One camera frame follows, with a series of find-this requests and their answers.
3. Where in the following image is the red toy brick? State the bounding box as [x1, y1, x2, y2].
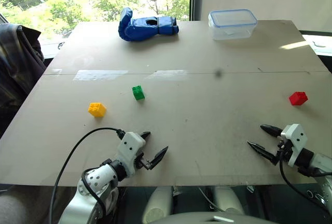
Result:
[288, 91, 309, 106]

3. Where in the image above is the clear plastic lidded container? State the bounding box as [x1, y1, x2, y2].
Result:
[208, 9, 258, 41]

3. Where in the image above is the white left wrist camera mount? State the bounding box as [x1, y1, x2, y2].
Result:
[116, 131, 146, 177]

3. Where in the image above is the green toy brick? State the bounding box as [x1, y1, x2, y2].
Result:
[132, 85, 146, 101]

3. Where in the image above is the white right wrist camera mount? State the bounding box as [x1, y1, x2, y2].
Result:
[281, 123, 308, 167]

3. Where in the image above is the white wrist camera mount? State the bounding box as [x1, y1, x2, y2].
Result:
[116, 131, 146, 177]
[281, 123, 308, 167]

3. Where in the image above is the clear tape strip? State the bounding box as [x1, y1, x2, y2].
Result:
[144, 69, 189, 80]
[73, 69, 129, 81]

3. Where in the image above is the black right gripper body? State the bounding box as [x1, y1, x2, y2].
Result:
[275, 135, 294, 163]

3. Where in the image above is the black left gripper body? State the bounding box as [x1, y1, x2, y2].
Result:
[134, 151, 154, 171]

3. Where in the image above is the yellow toy brick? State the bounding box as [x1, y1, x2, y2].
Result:
[88, 102, 107, 118]

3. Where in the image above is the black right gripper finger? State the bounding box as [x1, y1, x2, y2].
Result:
[260, 124, 283, 138]
[247, 141, 279, 166]

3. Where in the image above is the blue boxing glove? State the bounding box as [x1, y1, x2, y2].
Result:
[118, 7, 179, 42]

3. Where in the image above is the dark plaid cloth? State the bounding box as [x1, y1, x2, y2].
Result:
[0, 23, 47, 138]

